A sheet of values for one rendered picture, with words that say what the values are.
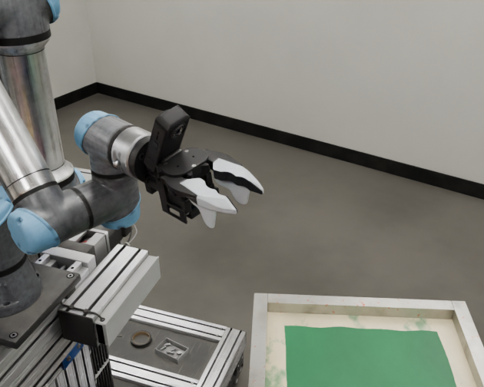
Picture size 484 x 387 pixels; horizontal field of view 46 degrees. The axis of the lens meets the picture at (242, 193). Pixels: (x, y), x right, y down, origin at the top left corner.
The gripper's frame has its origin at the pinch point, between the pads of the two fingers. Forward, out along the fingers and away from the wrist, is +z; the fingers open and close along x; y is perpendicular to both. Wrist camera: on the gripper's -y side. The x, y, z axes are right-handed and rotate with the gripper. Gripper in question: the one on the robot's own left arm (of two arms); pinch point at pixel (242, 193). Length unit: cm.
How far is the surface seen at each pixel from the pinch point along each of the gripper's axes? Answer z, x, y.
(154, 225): -207, -113, 185
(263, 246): -140, -144, 190
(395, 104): -137, -284, 155
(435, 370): 11, -48, 79
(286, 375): -15, -22, 76
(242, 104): -264, -258, 180
